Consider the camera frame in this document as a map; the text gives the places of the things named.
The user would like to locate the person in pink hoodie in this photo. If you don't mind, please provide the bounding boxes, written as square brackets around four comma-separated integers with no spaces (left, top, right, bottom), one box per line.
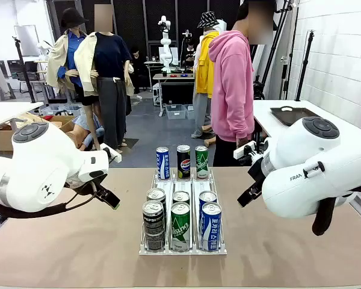
[208,0,274,168]

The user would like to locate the black left arm cable sleeve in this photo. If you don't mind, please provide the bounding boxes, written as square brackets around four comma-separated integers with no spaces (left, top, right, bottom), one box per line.
[0,180,97,219]

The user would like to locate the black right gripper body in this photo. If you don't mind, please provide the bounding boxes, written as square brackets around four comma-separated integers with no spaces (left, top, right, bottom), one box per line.
[247,155,269,190]

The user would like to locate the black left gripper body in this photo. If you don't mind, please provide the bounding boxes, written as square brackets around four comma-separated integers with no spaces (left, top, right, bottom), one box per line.
[69,175,110,196]

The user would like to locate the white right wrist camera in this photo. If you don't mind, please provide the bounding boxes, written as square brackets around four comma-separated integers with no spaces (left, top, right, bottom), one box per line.
[233,141,258,160]

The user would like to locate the background person at desk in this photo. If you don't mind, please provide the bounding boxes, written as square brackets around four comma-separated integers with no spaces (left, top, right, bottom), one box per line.
[182,40,197,69]

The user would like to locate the mannequin yellow hoodie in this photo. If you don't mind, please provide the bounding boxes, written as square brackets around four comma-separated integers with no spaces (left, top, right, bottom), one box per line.
[192,26,220,139]

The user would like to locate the mannequin navy shirt cream jacket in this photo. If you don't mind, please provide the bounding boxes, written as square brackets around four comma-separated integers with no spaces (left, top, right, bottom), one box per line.
[73,4,135,154]

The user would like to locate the black Pepsi can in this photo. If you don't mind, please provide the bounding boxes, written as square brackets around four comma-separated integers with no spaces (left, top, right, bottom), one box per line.
[142,200,166,252]
[146,188,167,211]
[176,144,191,181]

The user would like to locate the black white patterned bucket hat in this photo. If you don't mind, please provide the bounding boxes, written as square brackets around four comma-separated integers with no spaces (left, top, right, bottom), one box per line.
[197,11,220,30]

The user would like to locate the black arm cable sleeve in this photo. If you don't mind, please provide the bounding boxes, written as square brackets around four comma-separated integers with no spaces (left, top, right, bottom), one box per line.
[311,182,361,237]
[0,180,97,219]

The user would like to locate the black video camera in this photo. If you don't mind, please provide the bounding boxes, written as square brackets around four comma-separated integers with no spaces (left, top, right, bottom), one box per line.
[252,81,265,100]

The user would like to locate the black brim hat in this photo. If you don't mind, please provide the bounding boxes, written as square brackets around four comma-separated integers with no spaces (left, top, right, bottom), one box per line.
[60,7,90,30]

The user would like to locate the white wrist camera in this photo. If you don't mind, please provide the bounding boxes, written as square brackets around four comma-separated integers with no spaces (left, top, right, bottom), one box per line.
[233,141,258,160]
[100,143,123,164]

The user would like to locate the black right arm cable sleeve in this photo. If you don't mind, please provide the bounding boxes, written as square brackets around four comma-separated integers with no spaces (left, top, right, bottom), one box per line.
[311,182,361,237]

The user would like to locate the blue Pocari Sweat can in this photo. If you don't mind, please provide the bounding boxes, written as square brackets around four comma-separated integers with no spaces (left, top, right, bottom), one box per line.
[198,190,218,208]
[200,202,223,252]
[155,146,171,181]

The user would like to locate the large cardboard box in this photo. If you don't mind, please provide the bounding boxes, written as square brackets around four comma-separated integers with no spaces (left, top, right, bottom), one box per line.
[0,113,76,151]

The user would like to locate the person's right forearm pink sleeve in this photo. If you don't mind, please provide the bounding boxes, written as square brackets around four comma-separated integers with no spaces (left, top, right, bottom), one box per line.
[228,99,255,141]

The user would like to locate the black mannequin base mat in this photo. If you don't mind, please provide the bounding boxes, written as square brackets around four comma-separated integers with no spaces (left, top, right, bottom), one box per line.
[120,137,140,150]

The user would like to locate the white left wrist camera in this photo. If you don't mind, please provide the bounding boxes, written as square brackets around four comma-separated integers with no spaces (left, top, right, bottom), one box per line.
[100,143,123,164]

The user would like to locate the whiteboard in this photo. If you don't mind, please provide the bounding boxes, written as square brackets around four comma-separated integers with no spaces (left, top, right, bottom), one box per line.
[14,25,40,57]

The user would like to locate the black light stand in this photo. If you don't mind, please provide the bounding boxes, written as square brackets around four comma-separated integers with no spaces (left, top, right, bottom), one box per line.
[294,29,316,102]

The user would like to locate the black tripod stand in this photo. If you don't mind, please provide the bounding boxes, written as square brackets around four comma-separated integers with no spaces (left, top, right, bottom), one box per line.
[11,36,37,104]

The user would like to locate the black folded tripod poles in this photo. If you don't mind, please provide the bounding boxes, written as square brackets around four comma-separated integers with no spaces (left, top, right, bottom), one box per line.
[260,0,300,100]

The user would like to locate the black serving tray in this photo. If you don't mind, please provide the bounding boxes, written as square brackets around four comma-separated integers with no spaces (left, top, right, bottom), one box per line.
[270,106,321,127]

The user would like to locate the mannequin blue shirt beige coat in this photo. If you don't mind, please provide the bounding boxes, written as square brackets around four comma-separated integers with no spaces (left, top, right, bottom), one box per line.
[46,25,102,151]

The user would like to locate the seated person in black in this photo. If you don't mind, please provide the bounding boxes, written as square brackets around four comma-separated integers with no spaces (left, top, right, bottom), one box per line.
[129,45,150,94]

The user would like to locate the grey background table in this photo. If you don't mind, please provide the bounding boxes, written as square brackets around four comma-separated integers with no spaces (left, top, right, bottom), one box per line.
[152,73,196,117]

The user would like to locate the lying mannequin torso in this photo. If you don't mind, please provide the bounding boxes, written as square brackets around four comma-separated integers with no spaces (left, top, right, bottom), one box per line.
[67,114,106,152]

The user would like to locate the clear white can dispenser rack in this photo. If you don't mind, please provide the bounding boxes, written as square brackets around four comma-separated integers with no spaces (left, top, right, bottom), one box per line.
[138,167,228,256]

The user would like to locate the green Chilsung cider can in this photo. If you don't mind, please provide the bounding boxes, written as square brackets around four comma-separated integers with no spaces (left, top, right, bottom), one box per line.
[194,145,209,179]
[172,190,191,207]
[170,202,191,252]

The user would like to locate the person's right hand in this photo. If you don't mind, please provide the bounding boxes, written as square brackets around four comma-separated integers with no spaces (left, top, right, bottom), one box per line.
[236,135,251,149]

